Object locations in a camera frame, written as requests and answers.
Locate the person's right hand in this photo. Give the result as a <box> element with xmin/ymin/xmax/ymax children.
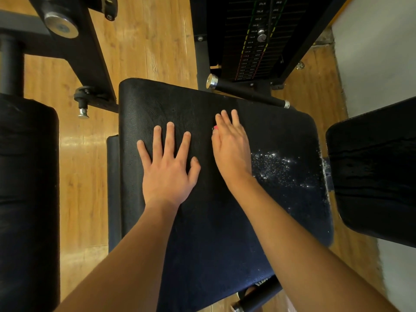
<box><xmin>211</xmin><ymin>110</ymin><xmax>254</xmax><ymax>189</ymax></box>

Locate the person's left hand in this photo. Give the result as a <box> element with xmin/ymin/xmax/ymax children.
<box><xmin>136</xmin><ymin>122</ymin><xmax>202</xmax><ymax>208</ymax></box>

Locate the person's right forearm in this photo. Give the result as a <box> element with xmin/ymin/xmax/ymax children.
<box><xmin>231</xmin><ymin>175</ymin><xmax>397</xmax><ymax>312</ymax></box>

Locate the person's left forearm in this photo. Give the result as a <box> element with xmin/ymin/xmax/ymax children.
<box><xmin>55</xmin><ymin>199</ymin><xmax>179</xmax><ymax>312</ymax></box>

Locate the person's right black shoe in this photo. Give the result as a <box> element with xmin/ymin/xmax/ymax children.
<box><xmin>237</xmin><ymin>276</ymin><xmax>274</xmax><ymax>303</ymax></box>

